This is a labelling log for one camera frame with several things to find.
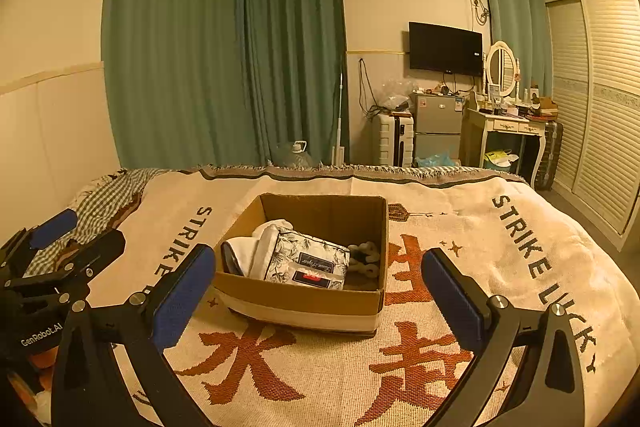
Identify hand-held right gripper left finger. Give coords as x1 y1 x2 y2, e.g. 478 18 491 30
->
50 243 217 427

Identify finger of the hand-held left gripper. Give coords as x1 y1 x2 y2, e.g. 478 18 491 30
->
0 208 79 279
0 230 127 308

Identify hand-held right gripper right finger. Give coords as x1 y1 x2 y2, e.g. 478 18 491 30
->
421 248 586 427

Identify white towel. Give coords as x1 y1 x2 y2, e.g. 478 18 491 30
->
222 219 296 280

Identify white socks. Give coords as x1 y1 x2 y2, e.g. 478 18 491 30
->
346 241 382 279

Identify brown cardboard box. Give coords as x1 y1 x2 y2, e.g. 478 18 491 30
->
212 193 390 339

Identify floral printed tissue pack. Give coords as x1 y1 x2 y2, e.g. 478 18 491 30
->
262 227 351 292

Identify person's left hand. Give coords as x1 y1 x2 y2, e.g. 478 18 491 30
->
5 347 57 413

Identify checkered cloth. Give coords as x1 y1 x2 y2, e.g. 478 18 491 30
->
22 168 151 278

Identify printed cream blanket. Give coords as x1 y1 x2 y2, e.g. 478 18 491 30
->
65 164 631 427

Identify blue plastic bag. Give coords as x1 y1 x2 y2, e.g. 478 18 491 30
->
415 151 458 168

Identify yellow green basin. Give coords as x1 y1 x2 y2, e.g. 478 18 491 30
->
482 149 518 170

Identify white suitcase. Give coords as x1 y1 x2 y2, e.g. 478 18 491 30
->
376 112 415 168

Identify dark suitcase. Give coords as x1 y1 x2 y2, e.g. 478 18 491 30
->
532 119 564 192

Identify small silver fridge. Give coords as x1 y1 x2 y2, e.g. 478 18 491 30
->
410 92 465 168

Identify clear water jug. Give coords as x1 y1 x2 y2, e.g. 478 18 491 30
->
272 139 313 168

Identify white dressing table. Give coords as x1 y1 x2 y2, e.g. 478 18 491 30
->
460 104 548 188

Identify wide green curtain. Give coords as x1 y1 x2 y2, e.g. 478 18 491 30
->
101 0 251 170

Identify clear plastic bag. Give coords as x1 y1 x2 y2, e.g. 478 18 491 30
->
377 79 418 112

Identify white mop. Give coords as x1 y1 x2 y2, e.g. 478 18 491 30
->
331 54 347 165

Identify oval vanity mirror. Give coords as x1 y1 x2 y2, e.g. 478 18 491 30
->
485 41 518 98

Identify white louvered wardrobe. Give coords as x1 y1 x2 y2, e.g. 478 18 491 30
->
545 0 640 253

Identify narrow green curtain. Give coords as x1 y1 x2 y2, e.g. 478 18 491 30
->
236 0 350 168

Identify green curtain beside wardrobe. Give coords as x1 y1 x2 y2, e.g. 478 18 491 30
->
477 0 553 92

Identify black hanging cable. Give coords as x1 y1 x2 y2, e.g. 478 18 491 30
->
357 58 386 118

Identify black wall television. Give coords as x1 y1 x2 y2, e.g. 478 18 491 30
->
408 22 484 76

